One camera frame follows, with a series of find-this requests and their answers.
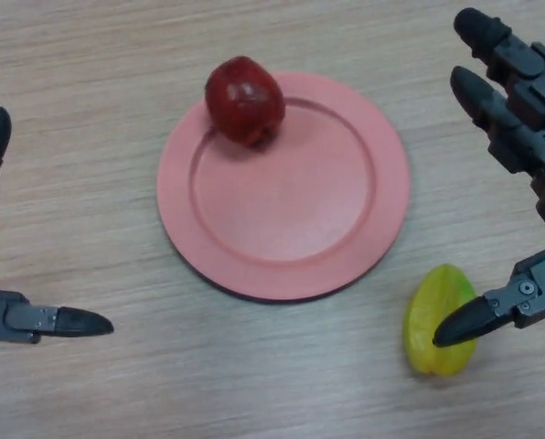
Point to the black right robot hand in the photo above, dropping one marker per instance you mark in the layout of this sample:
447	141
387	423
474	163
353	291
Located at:
524	114

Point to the yellow green starfruit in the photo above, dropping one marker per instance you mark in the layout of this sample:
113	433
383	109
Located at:
428	302

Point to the pink round plate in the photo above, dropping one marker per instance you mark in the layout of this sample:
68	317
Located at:
291	206

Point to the red apple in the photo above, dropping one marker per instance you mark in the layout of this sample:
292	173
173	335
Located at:
245	100

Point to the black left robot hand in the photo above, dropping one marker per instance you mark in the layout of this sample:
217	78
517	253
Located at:
16	318

